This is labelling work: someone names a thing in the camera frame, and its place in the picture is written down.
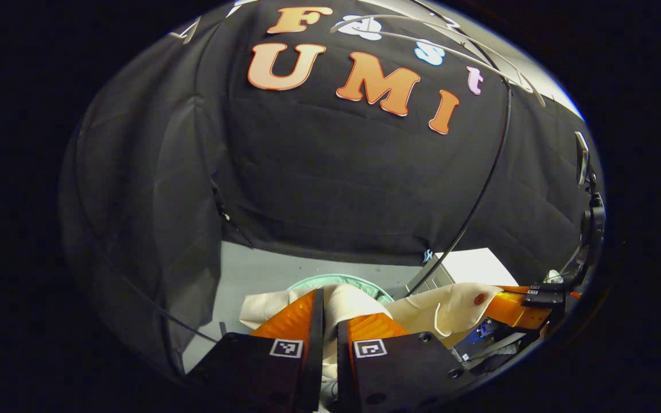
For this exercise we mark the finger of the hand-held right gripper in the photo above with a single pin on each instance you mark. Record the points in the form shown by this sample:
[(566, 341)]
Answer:
[(508, 310)]

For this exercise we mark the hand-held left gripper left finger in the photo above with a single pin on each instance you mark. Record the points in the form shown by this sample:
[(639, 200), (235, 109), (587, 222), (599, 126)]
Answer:
[(310, 355)]

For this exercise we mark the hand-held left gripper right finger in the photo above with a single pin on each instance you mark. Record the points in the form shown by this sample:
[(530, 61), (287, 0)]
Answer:
[(345, 373)]

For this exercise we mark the cream collared shirt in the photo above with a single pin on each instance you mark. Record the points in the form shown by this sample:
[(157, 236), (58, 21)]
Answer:
[(451, 307)]

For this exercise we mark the green laundry hamper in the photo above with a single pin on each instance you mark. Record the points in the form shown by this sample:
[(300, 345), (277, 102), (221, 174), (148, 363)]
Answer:
[(330, 279)]

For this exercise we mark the white clothes hanger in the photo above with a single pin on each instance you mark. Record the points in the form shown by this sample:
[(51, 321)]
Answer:
[(523, 83)]

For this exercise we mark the black clothes rack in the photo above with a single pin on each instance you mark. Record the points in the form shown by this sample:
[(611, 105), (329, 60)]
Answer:
[(482, 195)]

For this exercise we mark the black equipment stand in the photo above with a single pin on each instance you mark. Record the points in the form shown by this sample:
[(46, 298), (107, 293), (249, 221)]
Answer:
[(591, 223)]

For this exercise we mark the black backdrop cloth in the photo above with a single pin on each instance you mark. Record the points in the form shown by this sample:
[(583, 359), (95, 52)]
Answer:
[(336, 183)]

